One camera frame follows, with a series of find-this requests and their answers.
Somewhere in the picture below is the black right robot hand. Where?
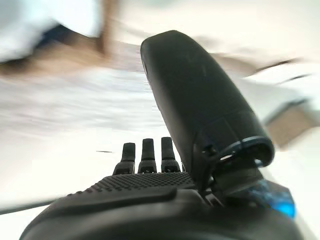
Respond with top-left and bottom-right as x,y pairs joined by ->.
18,29 -> 305,240

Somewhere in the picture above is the white garment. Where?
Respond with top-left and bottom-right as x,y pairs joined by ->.
0,0 -> 101,63

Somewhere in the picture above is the tan wooden bed base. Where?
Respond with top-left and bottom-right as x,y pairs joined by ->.
264,98 -> 320,151

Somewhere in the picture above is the brown wicker basket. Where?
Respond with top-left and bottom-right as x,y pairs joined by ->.
0,0 -> 116,78

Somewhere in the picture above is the grey striped rug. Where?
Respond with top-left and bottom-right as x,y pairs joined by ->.
0,67 -> 166,131

